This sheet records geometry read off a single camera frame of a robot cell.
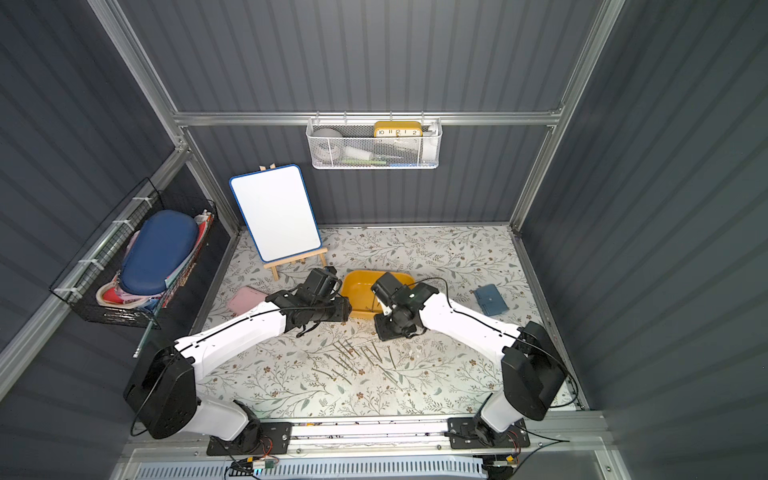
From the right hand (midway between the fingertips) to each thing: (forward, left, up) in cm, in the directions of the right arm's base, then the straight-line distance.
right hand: (388, 329), depth 81 cm
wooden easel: (+25, +39, -4) cm, 46 cm away
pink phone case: (+15, +49, -10) cm, 52 cm away
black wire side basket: (-2, +62, +25) cm, 67 cm away
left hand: (+6, +12, +1) cm, 14 cm away
